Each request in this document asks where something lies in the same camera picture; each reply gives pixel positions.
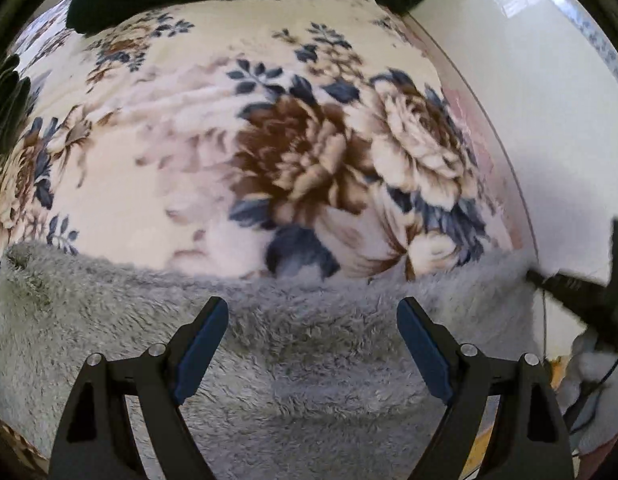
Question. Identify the brown patterned cloth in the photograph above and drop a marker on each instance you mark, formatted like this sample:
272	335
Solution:
11	442

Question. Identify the white cloth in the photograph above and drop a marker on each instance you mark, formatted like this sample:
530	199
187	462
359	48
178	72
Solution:
586	367

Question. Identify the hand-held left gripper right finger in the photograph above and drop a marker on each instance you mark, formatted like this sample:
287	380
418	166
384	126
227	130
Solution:
425	355

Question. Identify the grey fluffy blanket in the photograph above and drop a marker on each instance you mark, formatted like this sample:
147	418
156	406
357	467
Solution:
309	360

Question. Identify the floral printed blanket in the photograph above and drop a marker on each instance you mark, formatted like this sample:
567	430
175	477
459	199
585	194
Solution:
189	135

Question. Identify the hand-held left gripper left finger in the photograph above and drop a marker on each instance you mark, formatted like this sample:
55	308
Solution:
201	350

